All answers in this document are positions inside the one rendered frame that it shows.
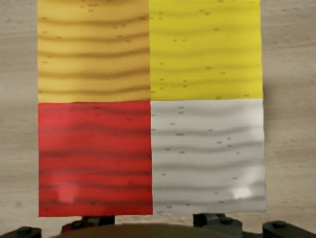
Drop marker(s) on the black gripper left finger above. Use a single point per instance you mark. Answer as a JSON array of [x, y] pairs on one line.
[[34, 232]]

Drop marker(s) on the red square block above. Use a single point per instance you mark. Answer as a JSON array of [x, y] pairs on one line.
[[94, 159]]

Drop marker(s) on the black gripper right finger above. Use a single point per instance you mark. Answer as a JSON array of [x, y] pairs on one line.
[[274, 229]]

